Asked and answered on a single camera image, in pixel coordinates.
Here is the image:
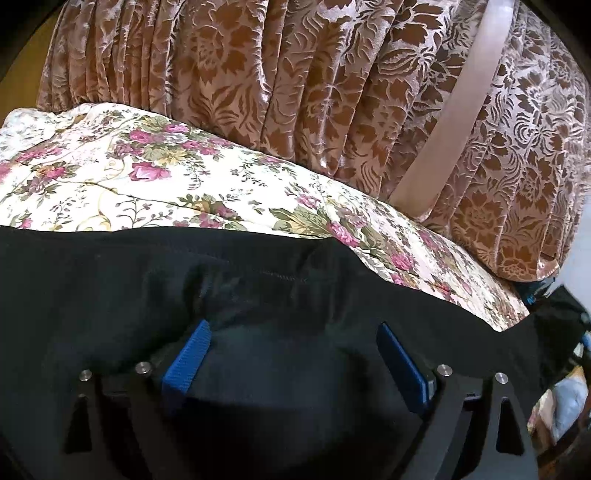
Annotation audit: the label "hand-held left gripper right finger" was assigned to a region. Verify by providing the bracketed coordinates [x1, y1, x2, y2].
[376, 322, 540, 480]

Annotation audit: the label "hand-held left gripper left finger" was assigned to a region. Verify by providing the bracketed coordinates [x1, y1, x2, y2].
[60, 320, 212, 480]

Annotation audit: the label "black pants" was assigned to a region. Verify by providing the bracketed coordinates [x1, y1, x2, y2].
[0, 225, 591, 480]

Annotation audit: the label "pale blue cloth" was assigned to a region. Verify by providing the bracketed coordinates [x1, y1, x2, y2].
[549, 367, 590, 444]

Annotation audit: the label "dark blue object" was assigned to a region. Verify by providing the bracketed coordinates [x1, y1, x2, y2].
[513, 276, 561, 309]

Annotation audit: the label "floral bed sheet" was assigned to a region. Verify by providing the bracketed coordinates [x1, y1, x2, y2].
[0, 102, 531, 331]

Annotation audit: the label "plain pink curtain band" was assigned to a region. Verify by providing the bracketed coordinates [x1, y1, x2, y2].
[390, 0, 517, 217]

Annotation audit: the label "brown floral patterned curtain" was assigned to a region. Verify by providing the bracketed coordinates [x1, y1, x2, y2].
[37, 0, 591, 283]

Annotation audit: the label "wooden cabinet door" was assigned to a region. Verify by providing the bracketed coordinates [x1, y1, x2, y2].
[0, 39, 63, 127]

